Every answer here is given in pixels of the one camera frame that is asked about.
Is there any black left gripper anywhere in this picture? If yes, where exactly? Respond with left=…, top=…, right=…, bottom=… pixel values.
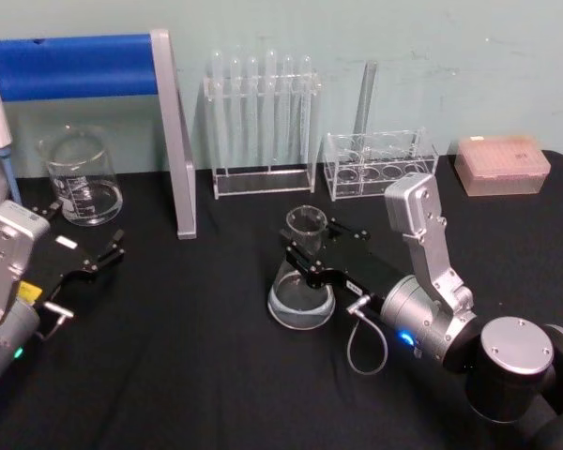
left=17, top=198, right=127, bottom=307

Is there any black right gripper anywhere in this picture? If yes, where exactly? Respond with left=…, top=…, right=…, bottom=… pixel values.
left=279, top=219, right=407, bottom=313

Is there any clear glass conical flask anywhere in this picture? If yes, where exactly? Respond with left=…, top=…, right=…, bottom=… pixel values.
left=266, top=205, right=337, bottom=330

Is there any clear glass beaker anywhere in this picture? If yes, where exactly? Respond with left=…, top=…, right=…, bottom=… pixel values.
left=38, top=124, right=125, bottom=228

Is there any low clear acrylic rack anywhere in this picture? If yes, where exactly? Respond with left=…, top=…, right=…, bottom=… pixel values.
left=322, top=127, right=440, bottom=203

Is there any tall clear acrylic tube rack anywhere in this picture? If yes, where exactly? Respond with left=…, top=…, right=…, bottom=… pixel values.
left=202, top=69, right=323, bottom=201

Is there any long clear glass tube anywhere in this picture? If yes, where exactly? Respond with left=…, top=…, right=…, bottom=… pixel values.
left=354, top=60, right=380, bottom=157

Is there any grey stand with blue bar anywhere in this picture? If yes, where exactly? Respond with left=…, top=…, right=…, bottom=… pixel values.
left=0, top=28, right=199, bottom=241

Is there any clear glass test tube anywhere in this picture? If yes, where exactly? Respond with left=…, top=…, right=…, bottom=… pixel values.
left=281, top=53, right=297, bottom=165
left=209, top=50, right=224, bottom=156
left=246, top=55, right=261, bottom=165
left=228, top=56, right=244, bottom=163
left=298, top=54, right=313, bottom=165
left=264, top=46, right=280, bottom=165

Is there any black table cloth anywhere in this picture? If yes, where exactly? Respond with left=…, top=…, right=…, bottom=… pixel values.
left=0, top=149, right=563, bottom=450

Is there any pink pipette tip box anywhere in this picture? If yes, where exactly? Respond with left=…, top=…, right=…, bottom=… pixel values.
left=453, top=134, right=552, bottom=197

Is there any right gripper thin cable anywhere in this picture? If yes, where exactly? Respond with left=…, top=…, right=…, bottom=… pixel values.
left=345, top=292, right=400, bottom=376

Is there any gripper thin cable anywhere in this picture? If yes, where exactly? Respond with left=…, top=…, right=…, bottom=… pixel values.
left=32, top=301, right=75, bottom=341
left=345, top=292, right=400, bottom=376

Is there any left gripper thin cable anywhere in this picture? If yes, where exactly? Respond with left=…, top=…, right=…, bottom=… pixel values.
left=32, top=301, right=75, bottom=341

